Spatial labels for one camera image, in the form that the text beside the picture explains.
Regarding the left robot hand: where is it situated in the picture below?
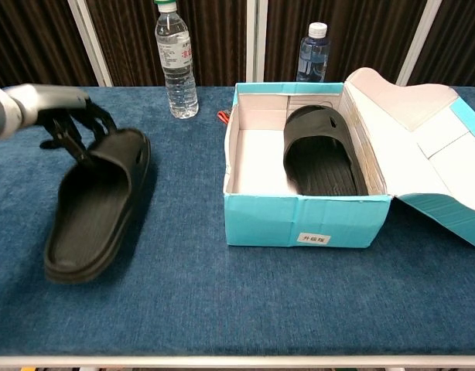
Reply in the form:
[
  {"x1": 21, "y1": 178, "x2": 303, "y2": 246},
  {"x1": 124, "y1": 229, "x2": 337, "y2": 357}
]
[{"x1": 5, "y1": 83, "x2": 118, "y2": 168}]

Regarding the black rubber slipper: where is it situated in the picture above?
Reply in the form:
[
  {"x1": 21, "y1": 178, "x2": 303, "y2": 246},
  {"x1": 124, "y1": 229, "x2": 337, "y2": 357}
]
[
  {"x1": 43, "y1": 127, "x2": 152, "y2": 285},
  {"x1": 282, "y1": 107, "x2": 370, "y2": 196}
]

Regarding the light blue shoebox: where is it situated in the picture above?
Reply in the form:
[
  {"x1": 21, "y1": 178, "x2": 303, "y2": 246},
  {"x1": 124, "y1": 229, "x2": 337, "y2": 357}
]
[{"x1": 223, "y1": 67, "x2": 475, "y2": 252}]

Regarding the tall clear water bottle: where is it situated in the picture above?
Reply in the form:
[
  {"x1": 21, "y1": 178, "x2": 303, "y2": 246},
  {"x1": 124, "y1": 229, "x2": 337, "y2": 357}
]
[{"x1": 155, "y1": 9, "x2": 200, "y2": 120}]

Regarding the small blue water bottle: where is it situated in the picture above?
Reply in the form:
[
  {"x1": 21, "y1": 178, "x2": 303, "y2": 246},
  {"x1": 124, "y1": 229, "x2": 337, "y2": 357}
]
[{"x1": 296, "y1": 22, "x2": 332, "y2": 83}]

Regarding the aluminium partition post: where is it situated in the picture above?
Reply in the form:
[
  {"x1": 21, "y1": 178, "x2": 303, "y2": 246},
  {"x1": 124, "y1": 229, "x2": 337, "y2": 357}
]
[
  {"x1": 395, "y1": 0, "x2": 443, "y2": 86},
  {"x1": 245, "y1": 0, "x2": 268, "y2": 83},
  {"x1": 67, "y1": 0, "x2": 113, "y2": 87}
]

